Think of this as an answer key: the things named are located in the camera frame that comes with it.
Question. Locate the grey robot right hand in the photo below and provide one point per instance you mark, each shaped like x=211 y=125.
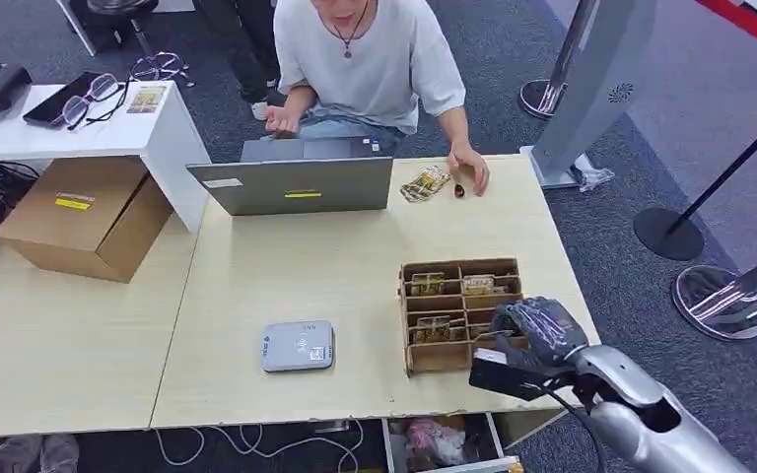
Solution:
x=542 y=330

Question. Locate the person's right hand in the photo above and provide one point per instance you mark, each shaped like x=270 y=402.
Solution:
x=282 y=121

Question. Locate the person's left hand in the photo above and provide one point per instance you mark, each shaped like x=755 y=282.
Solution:
x=473 y=163

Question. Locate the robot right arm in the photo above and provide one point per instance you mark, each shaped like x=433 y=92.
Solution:
x=640 y=418

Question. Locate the small red black object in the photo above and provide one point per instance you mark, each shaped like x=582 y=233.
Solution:
x=459 y=191

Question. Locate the loose stack of cards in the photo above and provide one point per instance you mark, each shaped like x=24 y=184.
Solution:
x=425 y=184

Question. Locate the grey laptop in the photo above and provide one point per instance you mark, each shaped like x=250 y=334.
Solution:
x=293 y=186

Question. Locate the card in wooden box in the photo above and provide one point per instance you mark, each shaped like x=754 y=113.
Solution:
x=478 y=284
x=427 y=284
x=432 y=330

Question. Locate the standing person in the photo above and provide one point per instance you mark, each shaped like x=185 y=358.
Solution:
x=248 y=46

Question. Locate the chrome stanchion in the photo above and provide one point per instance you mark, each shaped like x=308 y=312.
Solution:
x=718 y=303
x=545 y=98

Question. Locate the seated person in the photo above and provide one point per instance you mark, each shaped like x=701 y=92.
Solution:
x=372 y=72

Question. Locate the wooden card box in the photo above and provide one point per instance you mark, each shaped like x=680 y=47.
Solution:
x=440 y=358

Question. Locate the crumpled white plastic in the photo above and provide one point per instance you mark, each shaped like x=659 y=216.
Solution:
x=592 y=176

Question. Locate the white side table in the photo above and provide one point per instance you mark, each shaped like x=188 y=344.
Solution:
x=156 y=143

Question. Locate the single photo card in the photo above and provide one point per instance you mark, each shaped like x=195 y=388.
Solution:
x=146 y=100

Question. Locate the white kiosk pillar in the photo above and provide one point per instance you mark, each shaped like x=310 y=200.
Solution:
x=597 y=78

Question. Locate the pink bag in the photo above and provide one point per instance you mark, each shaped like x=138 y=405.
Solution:
x=437 y=440

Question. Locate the black stanchion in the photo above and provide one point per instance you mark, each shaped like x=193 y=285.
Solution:
x=669 y=235

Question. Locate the black stool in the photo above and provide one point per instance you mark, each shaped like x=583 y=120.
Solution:
x=140 y=36

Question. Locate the open white drawer box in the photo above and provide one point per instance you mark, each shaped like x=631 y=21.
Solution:
x=391 y=450

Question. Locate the black tablet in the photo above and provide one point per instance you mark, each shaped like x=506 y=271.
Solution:
x=58 y=101

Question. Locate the grey card reader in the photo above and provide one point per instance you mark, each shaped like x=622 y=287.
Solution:
x=297 y=346

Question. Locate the brown cardboard box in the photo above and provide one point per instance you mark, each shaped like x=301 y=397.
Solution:
x=71 y=209

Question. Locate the red barrier belt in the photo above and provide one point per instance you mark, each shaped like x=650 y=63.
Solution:
x=751 y=23

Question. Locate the grey shoe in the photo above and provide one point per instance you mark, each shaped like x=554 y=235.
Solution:
x=6 y=457
x=60 y=454

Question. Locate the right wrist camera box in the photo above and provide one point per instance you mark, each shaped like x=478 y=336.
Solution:
x=516 y=377

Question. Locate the clear frame glasses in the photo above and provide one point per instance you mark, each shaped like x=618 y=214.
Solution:
x=75 y=108

